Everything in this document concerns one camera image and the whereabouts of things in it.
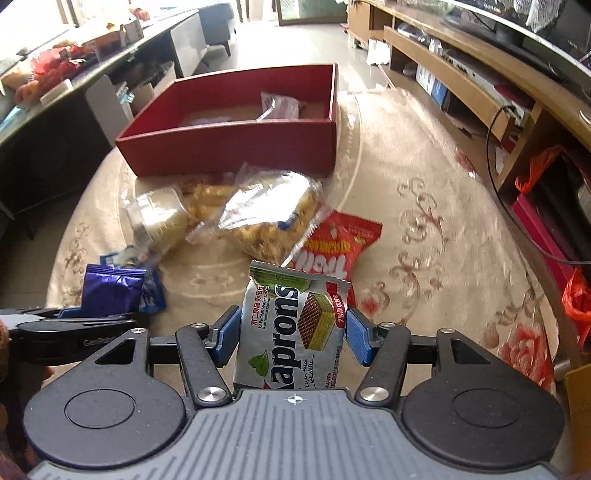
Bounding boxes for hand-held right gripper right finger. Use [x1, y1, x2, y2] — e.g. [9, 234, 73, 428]
[344, 307, 497, 409]

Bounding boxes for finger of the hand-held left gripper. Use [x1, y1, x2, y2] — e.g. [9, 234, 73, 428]
[18, 313, 151, 334]
[44, 307, 88, 320]

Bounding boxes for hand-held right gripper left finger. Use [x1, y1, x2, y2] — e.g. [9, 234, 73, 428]
[95, 305, 243, 409]

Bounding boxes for purple snack packet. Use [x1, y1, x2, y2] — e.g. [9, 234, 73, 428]
[82, 264, 146, 318]

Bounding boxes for white green wafer packet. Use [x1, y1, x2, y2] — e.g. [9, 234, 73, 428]
[233, 260, 352, 393]

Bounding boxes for blue sausage packet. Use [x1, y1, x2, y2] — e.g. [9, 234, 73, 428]
[100, 247, 167, 315]

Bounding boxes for red snack packet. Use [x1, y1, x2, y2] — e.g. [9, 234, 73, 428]
[283, 209, 384, 308]

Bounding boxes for clear bag of yellow snacks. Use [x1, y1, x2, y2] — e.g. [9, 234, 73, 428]
[186, 162, 326, 261]

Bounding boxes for red cardboard box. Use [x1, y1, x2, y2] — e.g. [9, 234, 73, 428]
[115, 63, 340, 178]

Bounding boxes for small bag of yellow snacks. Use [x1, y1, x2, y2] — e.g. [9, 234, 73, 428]
[178, 173, 241, 227]

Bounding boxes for clear packet of crackers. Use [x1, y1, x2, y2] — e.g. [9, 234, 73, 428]
[121, 187, 190, 259]

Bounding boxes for black long counter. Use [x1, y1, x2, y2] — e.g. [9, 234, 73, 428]
[0, 9, 200, 241]

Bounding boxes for grey cabinet panel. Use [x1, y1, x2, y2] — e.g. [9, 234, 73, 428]
[84, 74, 138, 149]

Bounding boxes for magenta box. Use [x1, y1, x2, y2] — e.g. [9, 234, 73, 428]
[512, 194, 578, 288]

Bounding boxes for orange plastic bag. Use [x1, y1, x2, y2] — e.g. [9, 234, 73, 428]
[561, 268, 591, 335]
[515, 145, 565, 195]

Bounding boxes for open cardboard box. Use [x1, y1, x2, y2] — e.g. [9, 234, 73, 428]
[129, 62, 178, 116]

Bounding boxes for small clear packet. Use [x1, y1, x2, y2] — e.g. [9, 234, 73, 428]
[260, 91, 301, 122]

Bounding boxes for red packets on counter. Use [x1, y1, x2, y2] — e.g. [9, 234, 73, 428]
[13, 44, 95, 106]

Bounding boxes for blue and white box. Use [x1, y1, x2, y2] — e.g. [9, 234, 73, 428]
[416, 62, 451, 110]

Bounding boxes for wooden television stand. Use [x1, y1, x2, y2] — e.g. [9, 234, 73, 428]
[346, 0, 591, 370]

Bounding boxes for white flat device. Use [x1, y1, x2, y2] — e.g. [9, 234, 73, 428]
[442, 48, 532, 121]

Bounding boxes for white bag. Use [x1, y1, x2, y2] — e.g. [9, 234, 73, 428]
[367, 39, 393, 66]

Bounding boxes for white printed carton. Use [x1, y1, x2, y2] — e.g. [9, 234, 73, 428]
[121, 18, 145, 45]

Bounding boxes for grey sofa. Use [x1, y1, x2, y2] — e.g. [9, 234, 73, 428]
[203, 2, 237, 57]

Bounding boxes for black television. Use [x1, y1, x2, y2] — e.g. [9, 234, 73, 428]
[443, 0, 591, 86]

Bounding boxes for white lace cloth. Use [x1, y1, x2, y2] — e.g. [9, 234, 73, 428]
[525, 0, 572, 34]

